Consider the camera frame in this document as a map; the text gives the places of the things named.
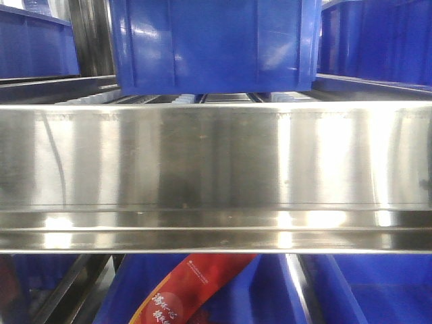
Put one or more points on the dark blue bin upper left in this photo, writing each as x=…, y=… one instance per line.
x=35, y=45

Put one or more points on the dark blue bin upper right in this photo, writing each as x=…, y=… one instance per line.
x=377, y=40

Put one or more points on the steel divider rail lower right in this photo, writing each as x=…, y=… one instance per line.
x=298, y=277

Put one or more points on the steel divider rail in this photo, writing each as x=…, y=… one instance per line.
x=65, y=302
x=298, y=277

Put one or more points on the dark blue bin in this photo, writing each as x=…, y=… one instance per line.
x=26, y=282
x=35, y=45
x=377, y=40
x=264, y=292
x=372, y=288
x=205, y=47

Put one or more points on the dark blue bin upper centre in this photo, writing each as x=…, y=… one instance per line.
x=205, y=47

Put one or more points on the steel shelf upright post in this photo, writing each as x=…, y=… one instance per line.
x=91, y=24

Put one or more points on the dark blue bin lower left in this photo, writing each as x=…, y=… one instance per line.
x=26, y=282

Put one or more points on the dark blue bin lower centre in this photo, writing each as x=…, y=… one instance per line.
x=264, y=292

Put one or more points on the steel divider rail lower left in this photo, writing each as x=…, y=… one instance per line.
x=65, y=302

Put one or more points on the dark blue bin lower right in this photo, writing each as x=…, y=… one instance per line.
x=372, y=288

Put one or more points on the stainless steel shelf front rail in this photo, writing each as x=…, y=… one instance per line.
x=313, y=177

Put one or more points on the red printed package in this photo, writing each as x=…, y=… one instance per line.
x=188, y=286

